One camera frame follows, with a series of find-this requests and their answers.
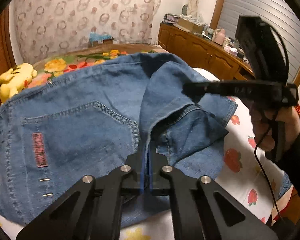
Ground pink thermos jug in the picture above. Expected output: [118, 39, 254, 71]
[212, 28, 225, 46]

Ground wooden sideboard cabinet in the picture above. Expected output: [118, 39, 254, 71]
[158, 23, 255, 81]

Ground yellow Pikachu plush toy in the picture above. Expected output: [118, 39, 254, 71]
[0, 63, 37, 104]

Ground circle patterned curtain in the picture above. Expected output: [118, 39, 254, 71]
[13, 0, 161, 63]

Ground blue denim pants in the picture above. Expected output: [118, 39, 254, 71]
[0, 53, 237, 225]

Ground brown floral blanket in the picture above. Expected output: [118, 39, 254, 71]
[29, 44, 166, 88]

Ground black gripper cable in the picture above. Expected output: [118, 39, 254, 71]
[253, 24, 291, 223]

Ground cardboard box with blue bag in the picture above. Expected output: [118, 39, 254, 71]
[88, 32, 113, 47]

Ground person's right hand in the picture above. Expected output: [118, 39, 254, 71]
[250, 103, 300, 152]

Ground cardboard box on cabinet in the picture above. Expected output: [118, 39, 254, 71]
[178, 18, 206, 33]

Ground grey window blind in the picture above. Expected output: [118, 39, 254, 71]
[217, 0, 300, 82]

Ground white floral bed sheet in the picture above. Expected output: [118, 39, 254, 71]
[0, 67, 286, 240]

